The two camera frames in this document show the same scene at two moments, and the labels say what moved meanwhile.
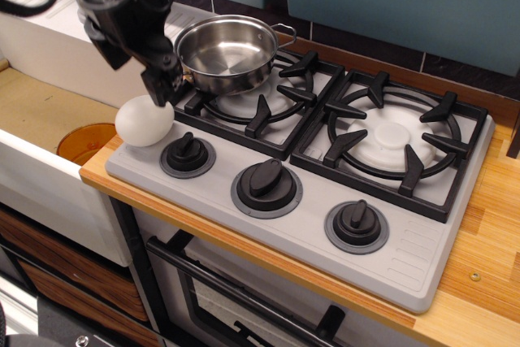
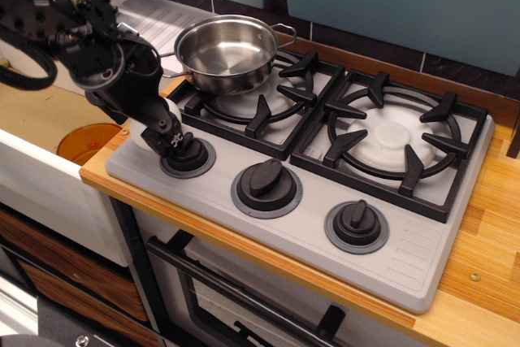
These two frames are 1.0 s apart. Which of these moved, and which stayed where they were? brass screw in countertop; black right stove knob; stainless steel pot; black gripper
Moved: black gripper
Stayed: stainless steel pot; brass screw in countertop; black right stove knob
